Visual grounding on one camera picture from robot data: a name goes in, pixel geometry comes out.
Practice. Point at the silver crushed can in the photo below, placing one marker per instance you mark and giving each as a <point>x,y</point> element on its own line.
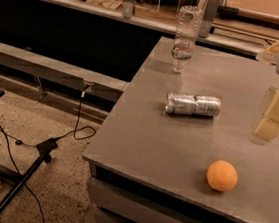
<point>190,104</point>

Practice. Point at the clear plastic water bottle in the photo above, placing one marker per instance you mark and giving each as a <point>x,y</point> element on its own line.
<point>187,28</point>

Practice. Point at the orange ball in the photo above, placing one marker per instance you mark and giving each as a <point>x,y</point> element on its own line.
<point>222,176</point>

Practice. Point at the grey drawer cabinet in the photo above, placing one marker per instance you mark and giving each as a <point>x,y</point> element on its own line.
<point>121,200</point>

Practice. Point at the black stand leg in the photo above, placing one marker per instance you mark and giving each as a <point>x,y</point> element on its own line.
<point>44,150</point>

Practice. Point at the grey bench rail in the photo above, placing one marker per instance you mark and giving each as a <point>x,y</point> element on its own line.
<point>90,82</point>

